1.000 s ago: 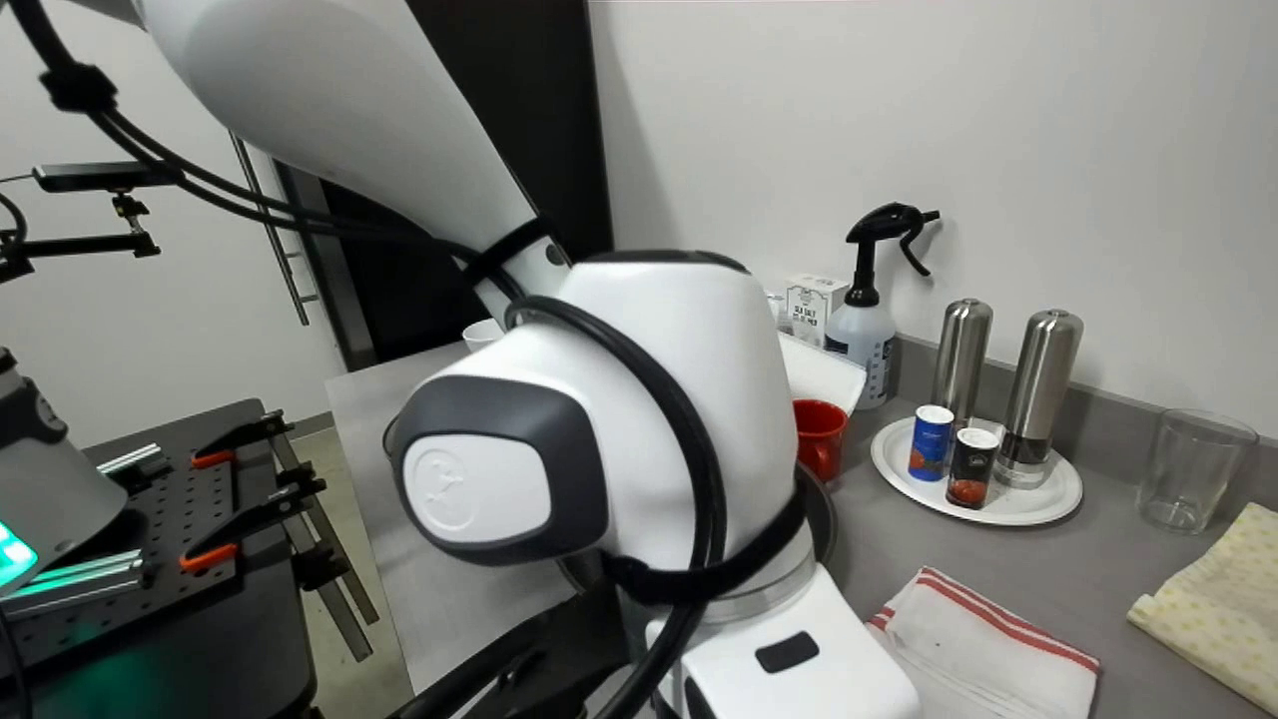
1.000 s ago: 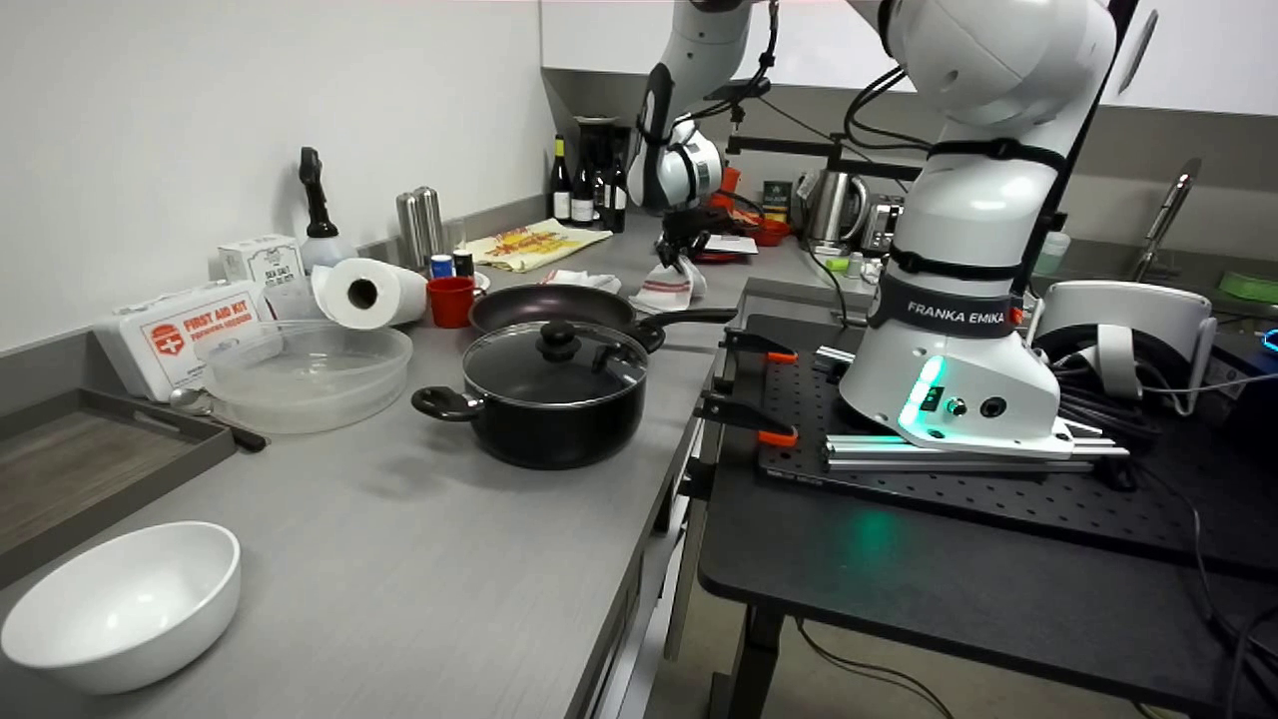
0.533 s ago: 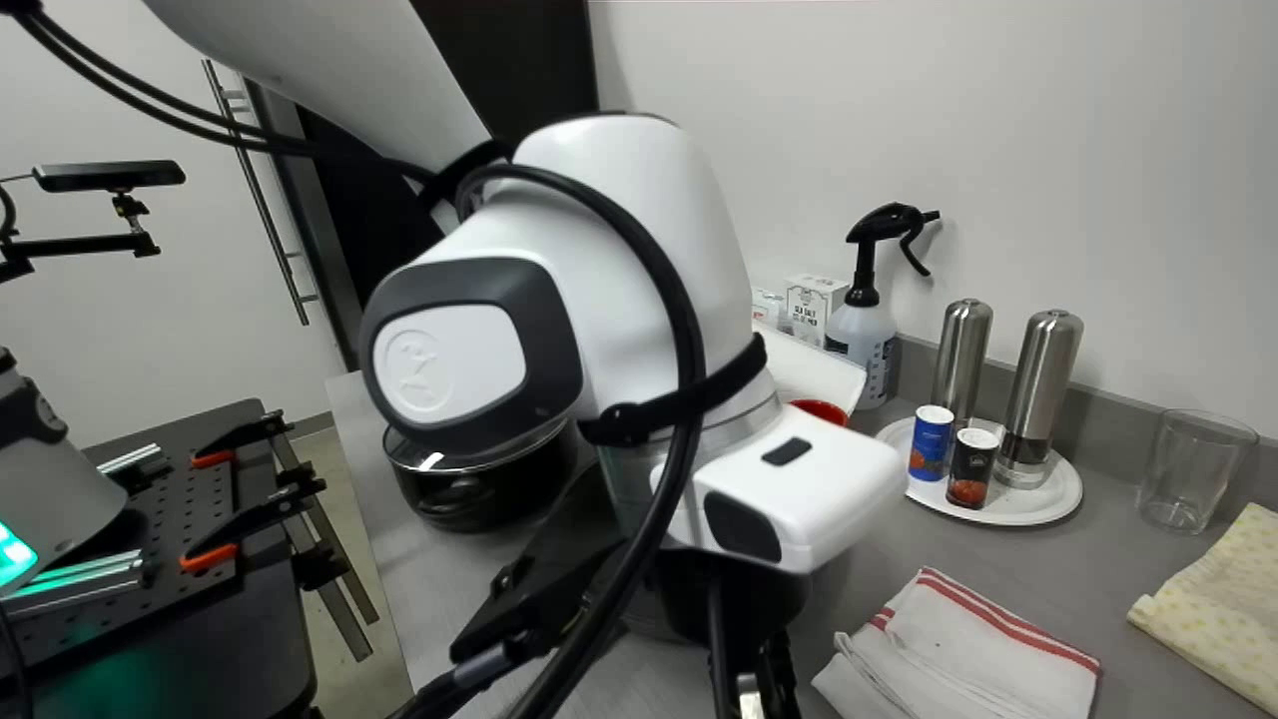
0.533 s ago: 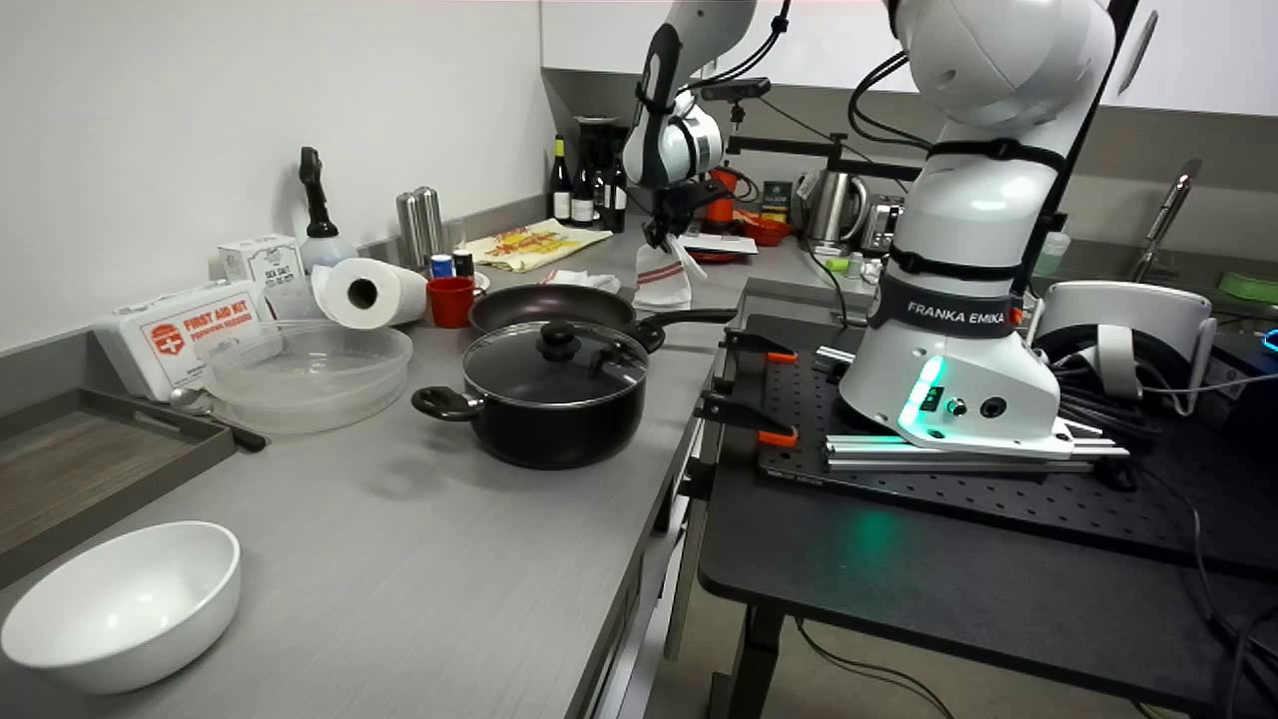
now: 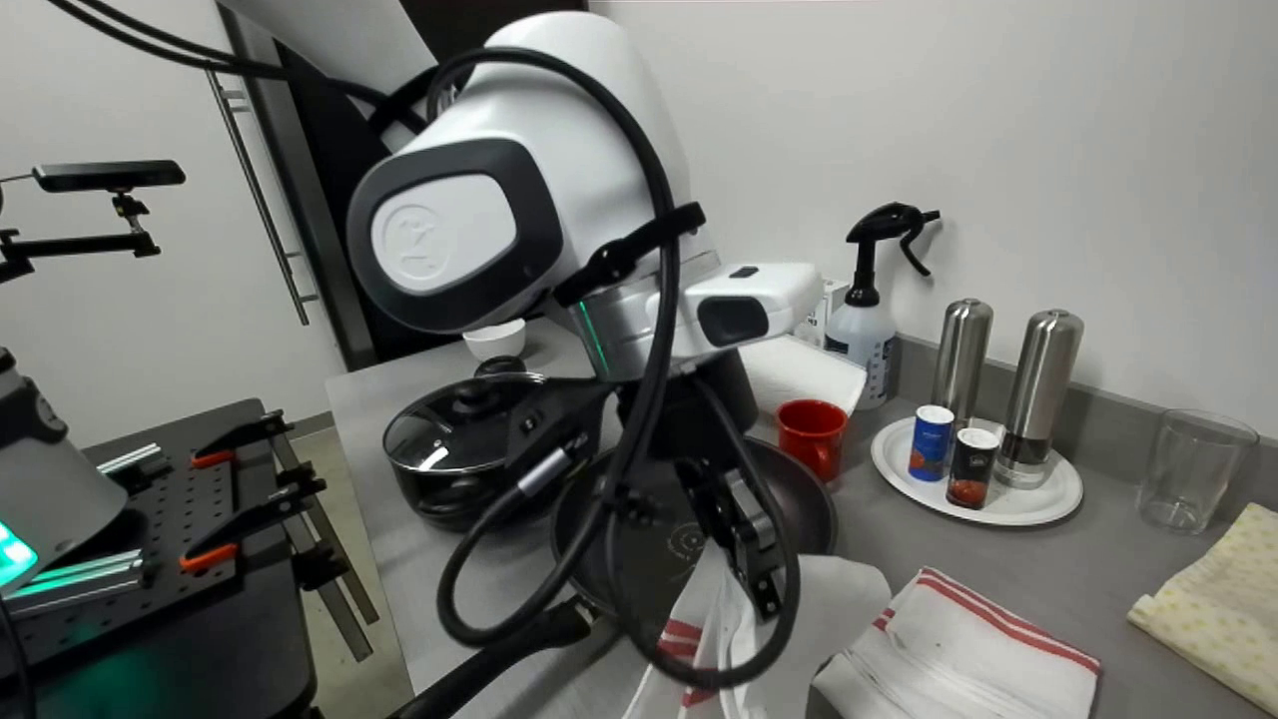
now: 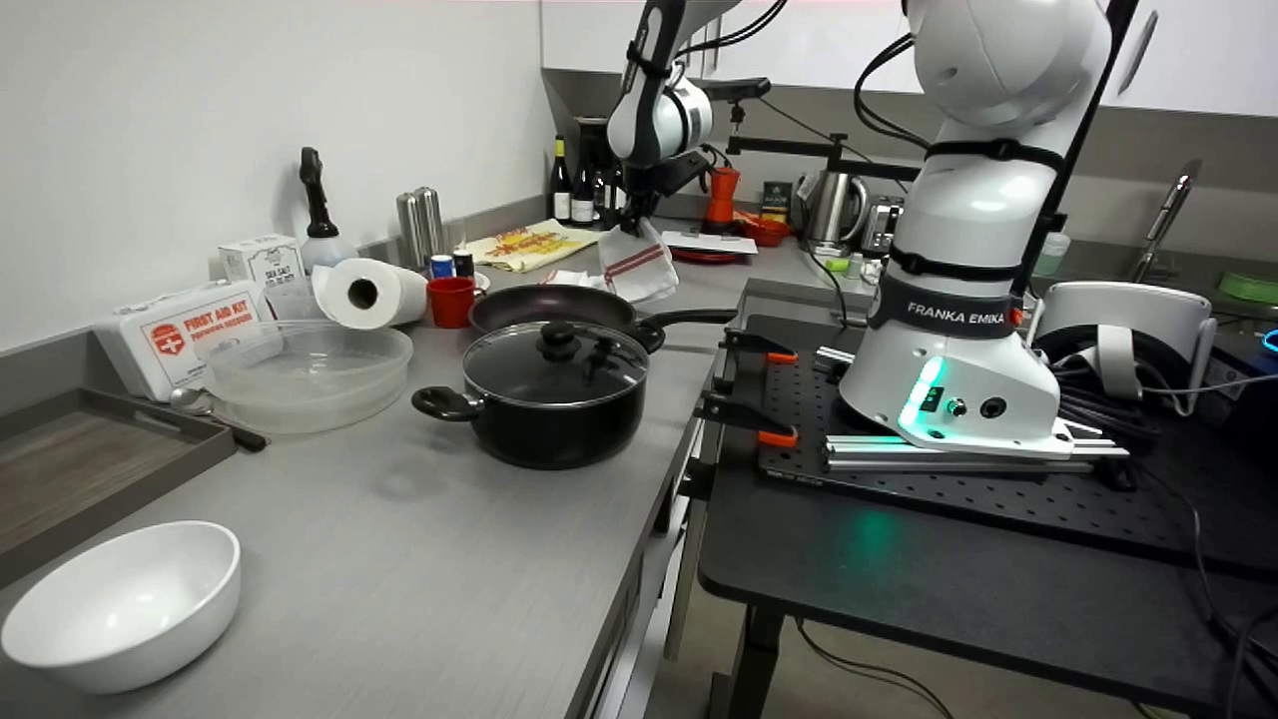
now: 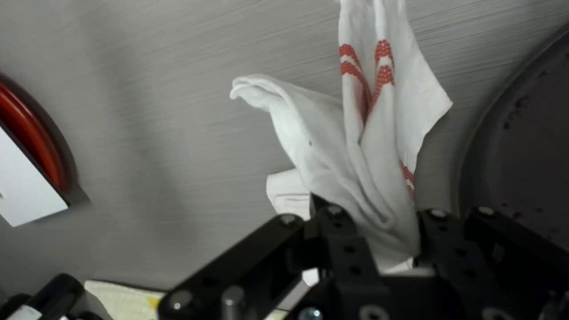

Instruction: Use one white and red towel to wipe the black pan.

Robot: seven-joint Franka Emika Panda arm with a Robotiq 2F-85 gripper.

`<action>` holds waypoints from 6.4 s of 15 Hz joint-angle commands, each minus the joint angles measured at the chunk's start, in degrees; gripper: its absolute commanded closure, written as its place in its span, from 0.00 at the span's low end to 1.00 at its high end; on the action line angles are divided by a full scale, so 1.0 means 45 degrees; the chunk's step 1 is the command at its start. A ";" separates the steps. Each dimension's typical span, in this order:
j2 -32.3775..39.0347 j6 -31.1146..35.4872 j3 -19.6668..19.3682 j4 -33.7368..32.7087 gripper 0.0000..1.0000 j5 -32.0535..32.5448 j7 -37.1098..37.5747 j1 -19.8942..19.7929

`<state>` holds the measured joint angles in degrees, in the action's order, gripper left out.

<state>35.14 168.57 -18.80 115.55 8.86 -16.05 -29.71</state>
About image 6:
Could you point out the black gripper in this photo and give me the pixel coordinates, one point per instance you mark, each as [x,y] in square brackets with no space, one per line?
[662,185]

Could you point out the white red striped towel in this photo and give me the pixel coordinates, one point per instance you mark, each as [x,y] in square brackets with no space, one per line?
[642,273]

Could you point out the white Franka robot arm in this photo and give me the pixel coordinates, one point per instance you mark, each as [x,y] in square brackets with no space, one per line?
[984,201]

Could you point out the black frying pan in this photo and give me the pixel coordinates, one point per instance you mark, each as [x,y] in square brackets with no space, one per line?
[534,305]

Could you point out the white paper towel roll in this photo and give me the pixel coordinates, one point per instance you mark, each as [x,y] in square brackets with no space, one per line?
[384,292]

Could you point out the dark glass bottle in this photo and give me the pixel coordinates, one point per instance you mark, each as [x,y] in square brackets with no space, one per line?
[584,195]
[562,195]
[614,195]

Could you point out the white red flat tray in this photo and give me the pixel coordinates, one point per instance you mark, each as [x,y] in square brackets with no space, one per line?
[713,245]

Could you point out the red moka pot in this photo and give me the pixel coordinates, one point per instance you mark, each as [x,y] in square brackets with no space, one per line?
[720,199]

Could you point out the white folded napkin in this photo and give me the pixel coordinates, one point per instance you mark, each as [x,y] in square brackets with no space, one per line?
[576,281]

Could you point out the small red container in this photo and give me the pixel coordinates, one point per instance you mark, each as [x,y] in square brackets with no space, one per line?
[770,229]

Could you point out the black orange bar clamp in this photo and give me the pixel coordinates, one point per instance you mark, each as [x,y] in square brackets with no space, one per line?
[754,428]
[766,352]

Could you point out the glass pot lid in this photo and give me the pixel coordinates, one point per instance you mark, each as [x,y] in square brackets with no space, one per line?
[534,364]

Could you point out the silver kettle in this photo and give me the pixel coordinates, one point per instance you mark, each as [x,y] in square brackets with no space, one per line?
[831,209]

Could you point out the dark spice jar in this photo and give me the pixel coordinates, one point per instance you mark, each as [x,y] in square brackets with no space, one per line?
[465,266]

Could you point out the red cup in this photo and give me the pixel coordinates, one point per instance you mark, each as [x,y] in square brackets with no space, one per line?
[455,305]

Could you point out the blue lid spice jar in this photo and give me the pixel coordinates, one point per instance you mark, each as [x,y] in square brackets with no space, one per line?
[440,266]

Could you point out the black cooking pot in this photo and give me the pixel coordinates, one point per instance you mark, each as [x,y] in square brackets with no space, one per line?
[562,425]

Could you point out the silver steel grinder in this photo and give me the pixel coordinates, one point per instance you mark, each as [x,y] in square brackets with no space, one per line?
[409,224]
[439,220]

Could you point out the small white label strip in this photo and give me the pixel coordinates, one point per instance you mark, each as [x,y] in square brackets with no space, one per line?
[835,358]

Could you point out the clear plastic bowl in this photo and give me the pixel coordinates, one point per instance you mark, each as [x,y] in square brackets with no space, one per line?
[307,381]

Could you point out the small white carton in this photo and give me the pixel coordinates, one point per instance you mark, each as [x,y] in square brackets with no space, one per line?
[262,266]

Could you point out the grey counter cabinet front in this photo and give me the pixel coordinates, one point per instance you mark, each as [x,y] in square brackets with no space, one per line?
[642,639]

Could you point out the black perforated table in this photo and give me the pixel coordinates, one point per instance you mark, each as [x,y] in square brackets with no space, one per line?
[962,562]

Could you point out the white first aid box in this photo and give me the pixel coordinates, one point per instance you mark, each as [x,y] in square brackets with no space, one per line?
[187,332]

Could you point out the white VR headset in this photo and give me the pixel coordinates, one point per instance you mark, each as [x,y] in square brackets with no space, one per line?
[1131,305]

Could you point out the silver metal lever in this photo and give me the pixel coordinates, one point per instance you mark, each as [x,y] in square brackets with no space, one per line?
[1172,212]

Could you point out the green flat object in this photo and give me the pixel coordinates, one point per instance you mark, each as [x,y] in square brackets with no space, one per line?
[1247,292]

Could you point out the grey recessed tray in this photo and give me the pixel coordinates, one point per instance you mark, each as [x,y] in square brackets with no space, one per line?
[81,466]

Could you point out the white ceramic bowl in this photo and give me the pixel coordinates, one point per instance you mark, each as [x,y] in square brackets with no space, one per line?
[123,605]

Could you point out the black stereo camera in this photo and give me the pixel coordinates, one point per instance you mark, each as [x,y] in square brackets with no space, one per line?
[738,91]

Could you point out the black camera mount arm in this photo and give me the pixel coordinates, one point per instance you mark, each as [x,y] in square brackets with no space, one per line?
[825,152]

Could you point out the silver aluminium rail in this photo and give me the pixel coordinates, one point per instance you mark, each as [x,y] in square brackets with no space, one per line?
[962,457]

